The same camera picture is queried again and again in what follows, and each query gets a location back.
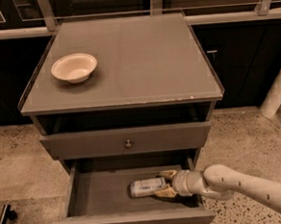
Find grey drawer cabinet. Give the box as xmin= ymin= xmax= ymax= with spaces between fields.
xmin=18 ymin=13 xmax=224 ymax=169

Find white paper bowl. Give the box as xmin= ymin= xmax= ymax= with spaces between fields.
xmin=51 ymin=53 xmax=97 ymax=84

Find grey open middle drawer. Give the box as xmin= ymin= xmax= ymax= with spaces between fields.
xmin=52 ymin=159 xmax=216 ymax=224

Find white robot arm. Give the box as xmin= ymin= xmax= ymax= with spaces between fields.
xmin=162 ymin=88 xmax=281 ymax=213

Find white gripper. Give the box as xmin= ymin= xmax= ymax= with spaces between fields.
xmin=155 ymin=169 xmax=192 ymax=198

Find metal railing with glass panels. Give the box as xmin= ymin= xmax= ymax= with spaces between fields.
xmin=0 ymin=0 xmax=281 ymax=38

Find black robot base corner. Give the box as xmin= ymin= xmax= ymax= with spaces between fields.
xmin=0 ymin=204 xmax=17 ymax=224

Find grey top drawer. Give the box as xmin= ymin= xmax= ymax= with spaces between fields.
xmin=40 ymin=122 xmax=211 ymax=160

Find dark background cabinets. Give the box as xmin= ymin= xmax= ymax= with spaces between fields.
xmin=0 ymin=19 xmax=281 ymax=126

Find round metal top knob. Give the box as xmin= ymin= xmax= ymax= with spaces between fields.
xmin=124 ymin=139 xmax=133 ymax=149

